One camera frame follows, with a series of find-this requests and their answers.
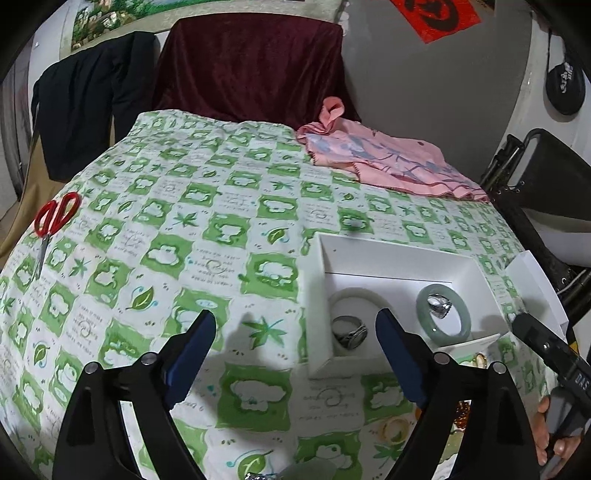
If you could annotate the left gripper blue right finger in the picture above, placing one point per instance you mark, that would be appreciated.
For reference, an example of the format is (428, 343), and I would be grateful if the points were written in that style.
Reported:
(397, 346)

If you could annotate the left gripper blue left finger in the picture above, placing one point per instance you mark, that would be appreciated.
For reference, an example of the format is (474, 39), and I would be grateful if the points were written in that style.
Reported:
(184, 355)

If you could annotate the green jade bangle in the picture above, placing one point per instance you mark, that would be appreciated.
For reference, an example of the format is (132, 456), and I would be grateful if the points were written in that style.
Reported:
(443, 315)

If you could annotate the pale green jade pendant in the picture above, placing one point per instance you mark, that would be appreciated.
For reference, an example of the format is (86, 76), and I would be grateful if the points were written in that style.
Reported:
(314, 469)

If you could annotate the person's right hand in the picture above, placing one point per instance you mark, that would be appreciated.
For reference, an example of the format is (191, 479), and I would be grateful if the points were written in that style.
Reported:
(563, 448)

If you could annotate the white vivo phone box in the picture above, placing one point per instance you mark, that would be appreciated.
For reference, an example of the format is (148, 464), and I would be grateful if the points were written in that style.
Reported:
(398, 273)

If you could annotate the white box lid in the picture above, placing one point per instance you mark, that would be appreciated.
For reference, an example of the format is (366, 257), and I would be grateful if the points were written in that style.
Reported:
(537, 294)

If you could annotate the green white patterned bedsheet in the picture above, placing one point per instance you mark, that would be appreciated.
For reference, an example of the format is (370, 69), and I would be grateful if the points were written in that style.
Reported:
(188, 214)

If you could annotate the pink folded cloth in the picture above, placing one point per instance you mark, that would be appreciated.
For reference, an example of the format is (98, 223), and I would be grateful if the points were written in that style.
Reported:
(406, 165)

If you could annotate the black folding chair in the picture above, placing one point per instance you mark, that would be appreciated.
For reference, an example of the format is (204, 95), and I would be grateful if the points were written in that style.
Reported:
(539, 182)

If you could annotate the black hanging garment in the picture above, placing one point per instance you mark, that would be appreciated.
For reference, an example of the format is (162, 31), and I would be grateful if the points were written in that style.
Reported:
(82, 103)

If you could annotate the black hanging racket bag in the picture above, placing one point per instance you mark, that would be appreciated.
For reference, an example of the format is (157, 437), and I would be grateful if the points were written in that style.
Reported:
(564, 83)

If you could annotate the dark red velvet cloth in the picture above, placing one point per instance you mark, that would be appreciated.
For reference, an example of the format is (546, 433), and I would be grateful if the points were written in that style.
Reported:
(251, 66)

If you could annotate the red fu character poster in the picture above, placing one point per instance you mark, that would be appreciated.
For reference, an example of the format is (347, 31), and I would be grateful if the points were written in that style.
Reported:
(435, 19)

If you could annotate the waterfall landscape painting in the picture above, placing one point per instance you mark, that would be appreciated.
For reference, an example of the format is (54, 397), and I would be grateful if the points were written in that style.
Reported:
(95, 18)

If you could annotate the red handled scissors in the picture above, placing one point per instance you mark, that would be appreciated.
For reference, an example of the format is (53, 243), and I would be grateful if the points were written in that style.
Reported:
(51, 218)

